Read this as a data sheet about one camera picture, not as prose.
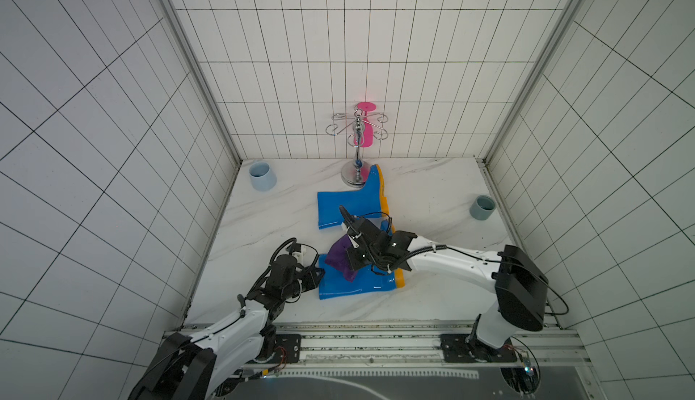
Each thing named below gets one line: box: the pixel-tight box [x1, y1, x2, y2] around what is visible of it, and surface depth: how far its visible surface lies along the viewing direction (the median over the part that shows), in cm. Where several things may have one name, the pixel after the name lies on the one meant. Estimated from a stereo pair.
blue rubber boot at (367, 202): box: [317, 163, 392, 230], surface depth 105 cm
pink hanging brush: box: [353, 101, 377, 148], surface depth 103 cm
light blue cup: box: [247, 161, 277, 191], surface depth 112 cm
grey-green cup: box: [468, 194, 497, 222], surface depth 100 cm
